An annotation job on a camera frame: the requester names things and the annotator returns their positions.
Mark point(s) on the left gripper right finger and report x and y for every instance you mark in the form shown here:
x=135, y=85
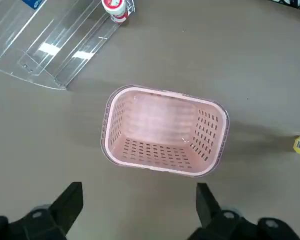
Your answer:
x=222, y=225

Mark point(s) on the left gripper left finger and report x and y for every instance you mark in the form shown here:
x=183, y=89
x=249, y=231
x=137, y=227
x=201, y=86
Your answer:
x=52, y=220

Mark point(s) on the pink perforated plastic basket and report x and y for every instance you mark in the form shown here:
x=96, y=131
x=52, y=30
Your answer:
x=160, y=150

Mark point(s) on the clear acrylic display shelf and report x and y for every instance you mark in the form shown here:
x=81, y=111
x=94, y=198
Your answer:
x=47, y=50

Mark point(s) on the blue white packet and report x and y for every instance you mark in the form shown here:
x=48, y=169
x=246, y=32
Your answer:
x=31, y=3

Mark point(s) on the small red white bottle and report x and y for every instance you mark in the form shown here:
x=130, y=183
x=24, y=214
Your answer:
x=116, y=8

